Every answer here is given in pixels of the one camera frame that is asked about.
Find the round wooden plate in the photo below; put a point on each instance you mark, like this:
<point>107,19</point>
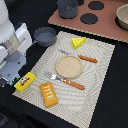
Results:
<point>69,66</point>

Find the dark grey pot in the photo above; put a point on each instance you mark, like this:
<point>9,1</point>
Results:
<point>67,8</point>

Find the yellow butter box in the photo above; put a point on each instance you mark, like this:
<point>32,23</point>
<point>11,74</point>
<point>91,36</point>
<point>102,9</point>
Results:
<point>24,81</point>

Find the toy fork wooden handle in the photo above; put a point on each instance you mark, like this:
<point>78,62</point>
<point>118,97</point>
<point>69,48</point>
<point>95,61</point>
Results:
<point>69,82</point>

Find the toy knife wooden handle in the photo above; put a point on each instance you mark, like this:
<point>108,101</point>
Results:
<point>79,56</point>

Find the beige bowl on stove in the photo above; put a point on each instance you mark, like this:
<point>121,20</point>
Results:
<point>122,15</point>

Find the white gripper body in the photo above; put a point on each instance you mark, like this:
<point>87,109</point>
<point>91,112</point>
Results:
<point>12,53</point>

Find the grey saucepan with handle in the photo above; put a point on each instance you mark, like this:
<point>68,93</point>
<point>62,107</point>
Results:
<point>45,36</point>

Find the orange bread loaf toy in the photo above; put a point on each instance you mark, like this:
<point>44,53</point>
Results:
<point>48,94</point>

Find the yellow cheese wedge toy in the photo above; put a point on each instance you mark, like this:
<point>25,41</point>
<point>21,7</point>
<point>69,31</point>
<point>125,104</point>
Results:
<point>77,42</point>

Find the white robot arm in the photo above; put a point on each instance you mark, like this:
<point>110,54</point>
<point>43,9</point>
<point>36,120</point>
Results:
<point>6,27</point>

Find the beige woven placemat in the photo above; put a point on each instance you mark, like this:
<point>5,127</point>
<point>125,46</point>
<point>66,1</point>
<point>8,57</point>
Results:
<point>75,106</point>

